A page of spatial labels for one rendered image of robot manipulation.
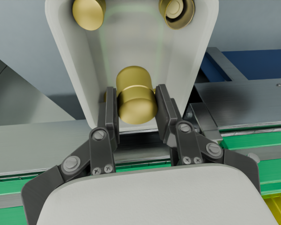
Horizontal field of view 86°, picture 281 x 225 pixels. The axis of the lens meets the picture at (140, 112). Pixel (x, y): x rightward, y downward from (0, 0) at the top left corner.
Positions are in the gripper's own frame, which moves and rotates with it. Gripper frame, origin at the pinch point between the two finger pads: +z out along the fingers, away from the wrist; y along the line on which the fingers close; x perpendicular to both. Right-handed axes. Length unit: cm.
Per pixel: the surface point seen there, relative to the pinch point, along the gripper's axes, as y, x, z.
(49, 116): -34, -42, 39
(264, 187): 23.6, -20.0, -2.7
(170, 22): 5.8, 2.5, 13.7
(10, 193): -23.6, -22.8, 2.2
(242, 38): 36, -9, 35
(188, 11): 7.6, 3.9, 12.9
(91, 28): -4.3, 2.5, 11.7
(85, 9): -4.6, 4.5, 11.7
